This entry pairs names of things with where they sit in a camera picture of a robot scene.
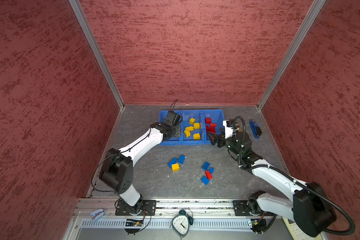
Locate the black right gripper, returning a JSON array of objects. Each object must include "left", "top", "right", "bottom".
[{"left": 206, "top": 127, "right": 242, "bottom": 157}]

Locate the red lego brick long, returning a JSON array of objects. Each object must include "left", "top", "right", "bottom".
[{"left": 206, "top": 125, "right": 216, "bottom": 133}]

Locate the blue lego brick studded long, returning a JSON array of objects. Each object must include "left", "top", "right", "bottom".
[{"left": 202, "top": 162, "right": 210, "bottom": 171}]

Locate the blue lego brick pile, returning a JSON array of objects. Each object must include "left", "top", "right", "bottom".
[{"left": 168, "top": 158, "right": 178, "bottom": 168}]

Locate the blue lego brick bottom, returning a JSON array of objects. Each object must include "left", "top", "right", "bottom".
[{"left": 201, "top": 176, "right": 210, "bottom": 185}]

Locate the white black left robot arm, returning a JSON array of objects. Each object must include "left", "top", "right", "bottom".
[{"left": 99, "top": 116, "right": 183, "bottom": 209}]

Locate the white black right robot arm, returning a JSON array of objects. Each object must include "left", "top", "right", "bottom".
[{"left": 208, "top": 132, "right": 356, "bottom": 237}]

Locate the blue left plastic bin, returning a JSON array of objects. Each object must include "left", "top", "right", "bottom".
[{"left": 159, "top": 110, "right": 183, "bottom": 143}]

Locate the blue plastic bin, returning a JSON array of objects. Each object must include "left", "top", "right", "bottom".
[
  {"left": 159, "top": 110, "right": 183, "bottom": 143},
  {"left": 202, "top": 109, "right": 226, "bottom": 145},
  {"left": 181, "top": 110, "right": 205, "bottom": 146}
]

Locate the blue middle plastic bin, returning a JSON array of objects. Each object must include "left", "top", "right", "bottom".
[{"left": 181, "top": 110, "right": 205, "bottom": 146}]

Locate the blue right plastic bin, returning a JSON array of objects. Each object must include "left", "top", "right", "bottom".
[{"left": 202, "top": 109, "right": 226, "bottom": 145}]

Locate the blue stapler on table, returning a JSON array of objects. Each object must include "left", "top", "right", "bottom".
[{"left": 249, "top": 120, "right": 262, "bottom": 139}]

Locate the white alarm clock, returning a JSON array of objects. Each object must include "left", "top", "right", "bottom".
[{"left": 170, "top": 210, "right": 194, "bottom": 239}]

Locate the yellow calculator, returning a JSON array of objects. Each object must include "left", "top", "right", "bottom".
[{"left": 283, "top": 218, "right": 323, "bottom": 240}]

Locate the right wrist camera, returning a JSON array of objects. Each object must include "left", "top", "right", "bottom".
[{"left": 223, "top": 117, "right": 245, "bottom": 141}]

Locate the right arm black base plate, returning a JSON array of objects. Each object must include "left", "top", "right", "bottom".
[{"left": 232, "top": 200, "right": 274, "bottom": 219}]

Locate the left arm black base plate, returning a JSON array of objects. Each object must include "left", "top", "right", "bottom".
[{"left": 115, "top": 200, "right": 157, "bottom": 217}]

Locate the aluminium front rail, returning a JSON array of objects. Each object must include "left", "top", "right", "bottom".
[{"left": 62, "top": 197, "right": 292, "bottom": 240}]

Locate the blue stapler on rail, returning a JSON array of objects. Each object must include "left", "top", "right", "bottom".
[{"left": 90, "top": 209, "right": 106, "bottom": 223}]

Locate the left aluminium corner post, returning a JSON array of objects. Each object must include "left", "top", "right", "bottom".
[{"left": 69, "top": 0, "right": 125, "bottom": 111}]

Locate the aluminium corner post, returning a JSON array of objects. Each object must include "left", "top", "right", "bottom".
[
  {"left": 69, "top": 0, "right": 125, "bottom": 111},
  {"left": 257, "top": 0, "right": 326, "bottom": 111}
]

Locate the right aluminium corner post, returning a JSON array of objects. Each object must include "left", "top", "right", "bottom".
[{"left": 257, "top": 0, "right": 326, "bottom": 111}]

